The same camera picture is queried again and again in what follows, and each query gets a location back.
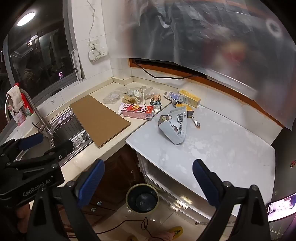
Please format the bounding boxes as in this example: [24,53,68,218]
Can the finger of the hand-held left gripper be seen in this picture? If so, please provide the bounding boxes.
[0,133,44,154]
[9,140,75,169]

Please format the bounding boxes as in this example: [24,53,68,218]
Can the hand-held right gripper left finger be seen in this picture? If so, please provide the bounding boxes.
[26,159,105,241]

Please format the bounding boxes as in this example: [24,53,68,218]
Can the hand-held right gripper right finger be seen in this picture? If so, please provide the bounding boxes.
[192,159,271,241]

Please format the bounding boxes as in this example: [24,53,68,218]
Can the round dark trash bin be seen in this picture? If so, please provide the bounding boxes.
[125,184,160,214]

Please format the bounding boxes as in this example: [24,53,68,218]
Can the dark card with stars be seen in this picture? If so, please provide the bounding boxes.
[163,91,184,102]

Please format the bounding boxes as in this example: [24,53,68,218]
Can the white paper wrapper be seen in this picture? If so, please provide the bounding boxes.
[129,86,154,105]

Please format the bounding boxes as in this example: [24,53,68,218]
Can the person's left hand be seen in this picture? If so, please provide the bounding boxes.
[13,204,35,234]

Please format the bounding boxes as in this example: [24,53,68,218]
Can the steel kitchen sink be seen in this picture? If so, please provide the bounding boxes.
[14,109,93,163]

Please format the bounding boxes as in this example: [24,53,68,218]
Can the pink printed packet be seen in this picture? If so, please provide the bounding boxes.
[8,102,27,127]

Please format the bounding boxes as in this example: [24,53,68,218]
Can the steel kitchen faucet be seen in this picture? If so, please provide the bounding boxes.
[5,89,56,149]

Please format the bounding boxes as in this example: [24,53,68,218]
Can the white glass-door cabinet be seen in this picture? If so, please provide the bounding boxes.
[136,152,238,226]

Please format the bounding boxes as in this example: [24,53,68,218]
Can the beige hanging cloth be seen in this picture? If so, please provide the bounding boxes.
[6,86,25,112]

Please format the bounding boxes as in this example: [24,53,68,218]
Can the brown cardboard sheet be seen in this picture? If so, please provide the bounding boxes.
[70,95,132,148]

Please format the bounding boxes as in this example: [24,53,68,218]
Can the yellow embroidered slipper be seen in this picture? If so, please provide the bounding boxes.
[166,226,184,239]

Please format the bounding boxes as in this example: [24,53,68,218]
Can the silver foil wrapper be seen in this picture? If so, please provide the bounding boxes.
[190,116,202,129]

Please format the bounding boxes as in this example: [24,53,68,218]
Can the crushed grey carton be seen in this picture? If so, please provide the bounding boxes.
[158,106,193,145]

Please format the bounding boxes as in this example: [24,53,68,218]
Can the person's pink pants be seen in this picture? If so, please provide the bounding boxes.
[148,232,174,241]

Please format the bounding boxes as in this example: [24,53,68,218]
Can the clear plastic bag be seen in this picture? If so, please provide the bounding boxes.
[103,89,126,105]

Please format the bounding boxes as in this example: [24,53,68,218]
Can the lit phone screen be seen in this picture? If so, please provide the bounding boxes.
[266,192,296,222]

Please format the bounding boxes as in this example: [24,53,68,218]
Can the dark glass window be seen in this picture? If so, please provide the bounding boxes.
[0,0,84,109]

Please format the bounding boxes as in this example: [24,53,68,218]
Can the pink cartoon box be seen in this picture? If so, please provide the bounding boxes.
[121,103,155,120]

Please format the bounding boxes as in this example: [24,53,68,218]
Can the brown food bag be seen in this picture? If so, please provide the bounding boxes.
[122,94,139,105]

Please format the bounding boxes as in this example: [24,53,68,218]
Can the long yellow box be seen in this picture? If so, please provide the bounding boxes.
[179,89,201,109]

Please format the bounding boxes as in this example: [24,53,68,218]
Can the small green box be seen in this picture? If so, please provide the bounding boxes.
[150,99,162,112]

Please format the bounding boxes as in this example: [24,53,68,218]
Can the white power strip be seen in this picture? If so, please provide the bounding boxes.
[88,49,109,62]

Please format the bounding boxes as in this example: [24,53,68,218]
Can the thin black floor cable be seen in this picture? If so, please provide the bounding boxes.
[92,217,162,241]

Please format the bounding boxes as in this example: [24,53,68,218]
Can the black power cable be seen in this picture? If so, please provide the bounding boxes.
[133,60,208,79]

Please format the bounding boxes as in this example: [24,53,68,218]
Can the thin white cable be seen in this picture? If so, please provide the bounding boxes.
[87,0,96,50]

